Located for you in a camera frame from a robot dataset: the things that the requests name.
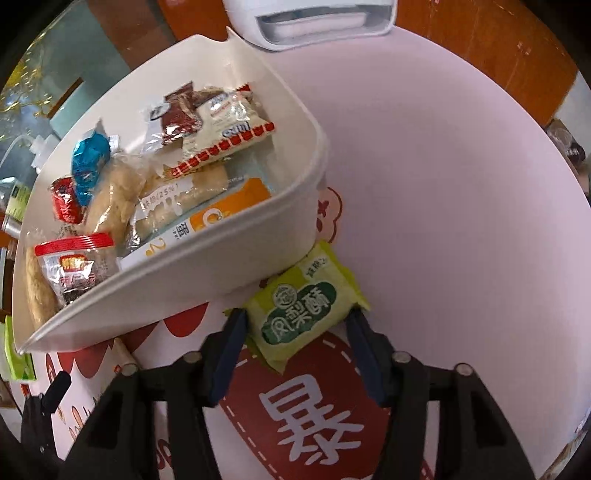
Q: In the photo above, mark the green tissue pack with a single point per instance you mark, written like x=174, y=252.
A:
x=16, y=350

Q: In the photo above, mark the blue foil snack packet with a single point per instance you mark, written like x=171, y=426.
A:
x=90, y=164

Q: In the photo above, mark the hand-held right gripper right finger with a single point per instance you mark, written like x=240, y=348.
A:
x=365, y=362

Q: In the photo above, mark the teal ceramic jar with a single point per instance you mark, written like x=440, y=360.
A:
x=67, y=110

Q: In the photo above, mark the white orange snack packet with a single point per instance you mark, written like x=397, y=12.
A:
x=217, y=210

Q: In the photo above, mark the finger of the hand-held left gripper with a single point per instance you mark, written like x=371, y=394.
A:
x=57, y=390

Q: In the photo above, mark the clear bread roll packet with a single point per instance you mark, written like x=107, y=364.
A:
x=113, y=198
x=184, y=196

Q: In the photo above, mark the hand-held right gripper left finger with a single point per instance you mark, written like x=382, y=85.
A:
x=228, y=357

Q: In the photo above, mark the green pastry packet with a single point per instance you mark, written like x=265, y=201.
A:
x=300, y=307

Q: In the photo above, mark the frosted glass door panel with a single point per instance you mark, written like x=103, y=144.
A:
x=51, y=46

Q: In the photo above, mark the crispy rice cake packet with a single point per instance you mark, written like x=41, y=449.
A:
x=39, y=288

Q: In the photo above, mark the white plastic tray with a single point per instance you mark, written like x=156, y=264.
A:
x=286, y=217

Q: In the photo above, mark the red checkered border snack packet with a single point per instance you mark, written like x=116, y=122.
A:
x=221, y=134

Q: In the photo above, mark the glass bottle with green label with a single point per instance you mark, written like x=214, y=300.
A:
x=16, y=201

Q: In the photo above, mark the clear squeeze bottle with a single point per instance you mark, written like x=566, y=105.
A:
x=39, y=154

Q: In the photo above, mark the clear red nut snack packet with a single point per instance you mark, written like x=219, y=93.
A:
x=76, y=267

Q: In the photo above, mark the brown snack packet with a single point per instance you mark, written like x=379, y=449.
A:
x=178, y=113

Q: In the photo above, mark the white countertop dispenser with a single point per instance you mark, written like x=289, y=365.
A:
x=314, y=21

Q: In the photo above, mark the small red snack packet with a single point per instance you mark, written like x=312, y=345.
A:
x=68, y=201

